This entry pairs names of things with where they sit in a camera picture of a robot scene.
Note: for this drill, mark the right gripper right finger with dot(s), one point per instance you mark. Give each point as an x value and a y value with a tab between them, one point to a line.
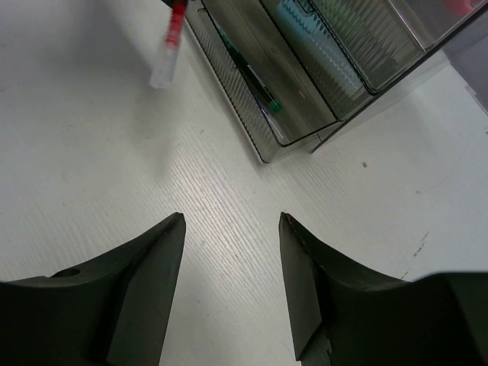
344	313

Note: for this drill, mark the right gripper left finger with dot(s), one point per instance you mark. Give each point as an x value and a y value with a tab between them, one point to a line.
110	310

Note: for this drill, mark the red gel pen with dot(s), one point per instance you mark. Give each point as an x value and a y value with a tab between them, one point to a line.
163	71

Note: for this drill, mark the green gel pen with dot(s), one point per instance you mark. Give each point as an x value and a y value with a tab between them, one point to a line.
245	68

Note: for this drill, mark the blue highlighter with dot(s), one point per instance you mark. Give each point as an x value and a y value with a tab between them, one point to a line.
311	39

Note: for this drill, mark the clear drawer organizer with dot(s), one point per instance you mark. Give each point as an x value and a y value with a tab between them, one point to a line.
297	72

